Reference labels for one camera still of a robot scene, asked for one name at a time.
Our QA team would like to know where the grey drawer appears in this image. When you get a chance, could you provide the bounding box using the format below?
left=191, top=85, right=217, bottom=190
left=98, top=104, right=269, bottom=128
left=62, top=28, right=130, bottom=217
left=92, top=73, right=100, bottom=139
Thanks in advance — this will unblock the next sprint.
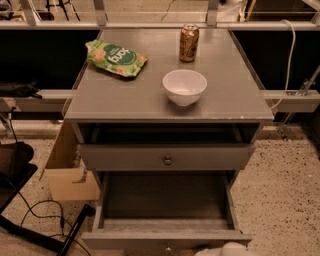
left=78, top=123, right=256, bottom=171
left=82, top=172, right=252, bottom=251

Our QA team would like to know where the brown soda can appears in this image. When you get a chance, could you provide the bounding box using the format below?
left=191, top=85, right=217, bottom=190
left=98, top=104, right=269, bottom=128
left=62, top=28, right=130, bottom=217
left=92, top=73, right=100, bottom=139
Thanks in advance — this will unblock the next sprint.
left=179, top=24, right=199, bottom=62

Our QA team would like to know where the white bowl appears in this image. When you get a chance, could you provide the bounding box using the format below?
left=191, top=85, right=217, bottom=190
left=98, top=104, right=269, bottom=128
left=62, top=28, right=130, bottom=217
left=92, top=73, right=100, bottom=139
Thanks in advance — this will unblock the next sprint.
left=162, top=69, right=207, bottom=106

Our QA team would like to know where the green snack bag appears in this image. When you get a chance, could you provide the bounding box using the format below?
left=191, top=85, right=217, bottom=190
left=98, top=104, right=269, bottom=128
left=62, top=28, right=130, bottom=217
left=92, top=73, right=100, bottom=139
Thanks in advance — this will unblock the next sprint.
left=85, top=40, right=148, bottom=77

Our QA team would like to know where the grey drawer cabinet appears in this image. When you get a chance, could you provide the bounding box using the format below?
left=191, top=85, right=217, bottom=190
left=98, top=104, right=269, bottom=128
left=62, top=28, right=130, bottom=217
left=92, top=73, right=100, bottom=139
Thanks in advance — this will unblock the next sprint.
left=63, top=27, right=275, bottom=181

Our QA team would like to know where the metal frame railing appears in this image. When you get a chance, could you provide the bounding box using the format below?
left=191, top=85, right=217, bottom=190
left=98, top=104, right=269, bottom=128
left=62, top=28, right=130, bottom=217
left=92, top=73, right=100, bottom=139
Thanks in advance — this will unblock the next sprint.
left=0, top=0, right=320, bottom=114

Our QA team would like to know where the black stand base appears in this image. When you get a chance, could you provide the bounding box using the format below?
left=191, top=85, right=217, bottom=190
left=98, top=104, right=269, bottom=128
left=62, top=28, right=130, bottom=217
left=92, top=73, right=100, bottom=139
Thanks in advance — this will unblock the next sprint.
left=0, top=200, right=95, bottom=256

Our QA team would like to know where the cardboard box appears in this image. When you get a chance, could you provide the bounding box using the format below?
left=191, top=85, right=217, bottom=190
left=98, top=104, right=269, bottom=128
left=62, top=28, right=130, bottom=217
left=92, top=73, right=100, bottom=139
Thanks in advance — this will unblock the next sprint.
left=44, top=122, right=100, bottom=201

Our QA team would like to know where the white cable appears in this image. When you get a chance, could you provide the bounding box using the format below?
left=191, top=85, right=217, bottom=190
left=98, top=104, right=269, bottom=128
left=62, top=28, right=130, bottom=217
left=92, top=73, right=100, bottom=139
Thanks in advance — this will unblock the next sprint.
left=269, top=19, right=298, bottom=111

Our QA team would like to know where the black floor cable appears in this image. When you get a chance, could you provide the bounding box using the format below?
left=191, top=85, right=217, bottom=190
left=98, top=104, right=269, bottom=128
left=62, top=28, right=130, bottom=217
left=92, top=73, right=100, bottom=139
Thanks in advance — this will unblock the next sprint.
left=0, top=173, right=92, bottom=256

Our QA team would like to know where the grey top drawer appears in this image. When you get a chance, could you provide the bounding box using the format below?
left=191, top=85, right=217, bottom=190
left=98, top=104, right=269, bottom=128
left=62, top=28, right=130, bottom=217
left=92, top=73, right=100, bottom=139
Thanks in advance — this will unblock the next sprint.
left=78, top=123, right=256, bottom=171

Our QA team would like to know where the black chair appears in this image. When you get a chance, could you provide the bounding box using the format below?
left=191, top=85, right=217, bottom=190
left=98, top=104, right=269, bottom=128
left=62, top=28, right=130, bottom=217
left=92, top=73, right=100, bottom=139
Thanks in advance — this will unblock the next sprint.
left=0, top=142, right=38, bottom=213

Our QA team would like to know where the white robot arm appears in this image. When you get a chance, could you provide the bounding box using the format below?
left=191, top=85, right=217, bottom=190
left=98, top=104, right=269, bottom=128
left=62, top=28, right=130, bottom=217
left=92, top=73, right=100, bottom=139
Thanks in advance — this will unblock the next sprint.
left=194, top=242, right=260, bottom=256

